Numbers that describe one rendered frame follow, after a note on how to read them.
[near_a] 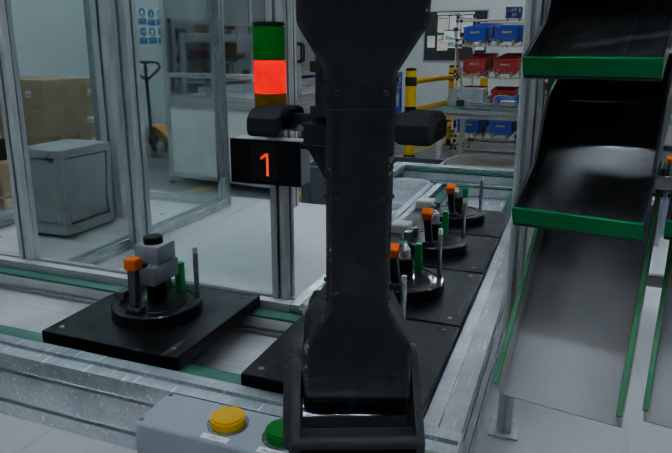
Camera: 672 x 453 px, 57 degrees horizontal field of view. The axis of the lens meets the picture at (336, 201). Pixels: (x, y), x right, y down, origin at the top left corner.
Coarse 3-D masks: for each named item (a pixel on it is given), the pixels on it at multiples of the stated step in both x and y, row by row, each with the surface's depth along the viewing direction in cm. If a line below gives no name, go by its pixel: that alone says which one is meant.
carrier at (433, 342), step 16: (304, 304) 98; (288, 336) 91; (416, 336) 91; (432, 336) 91; (448, 336) 91; (272, 352) 86; (288, 352) 86; (432, 352) 86; (448, 352) 86; (256, 368) 82; (272, 368) 82; (432, 368) 82; (256, 384) 80; (272, 384) 79; (432, 384) 78
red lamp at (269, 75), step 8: (256, 64) 94; (264, 64) 93; (272, 64) 93; (280, 64) 94; (256, 72) 94; (264, 72) 94; (272, 72) 94; (280, 72) 94; (256, 80) 95; (264, 80) 94; (272, 80) 94; (280, 80) 95; (256, 88) 95; (264, 88) 94; (272, 88) 94; (280, 88) 95
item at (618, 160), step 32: (576, 96) 86; (608, 96) 84; (640, 96) 82; (544, 128) 75; (576, 128) 81; (608, 128) 80; (640, 128) 78; (544, 160) 77; (576, 160) 76; (608, 160) 74; (640, 160) 73; (544, 192) 72; (576, 192) 71; (608, 192) 70; (640, 192) 68; (544, 224) 67; (576, 224) 65; (608, 224) 63; (640, 224) 62
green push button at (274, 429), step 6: (276, 420) 70; (282, 420) 70; (270, 426) 69; (276, 426) 69; (282, 426) 69; (270, 432) 68; (276, 432) 68; (282, 432) 68; (270, 438) 67; (276, 438) 67; (282, 438) 67; (276, 444) 67; (282, 444) 67
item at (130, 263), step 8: (128, 264) 91; (136, 264) 92; (144, 264) 94; (128, 272) 92; (136, 272) 92; (128, 280) 93; (136, 280) 92; (128, 288) 93; (136, 288) 93; (136, 296) 93; (136, 304) 93
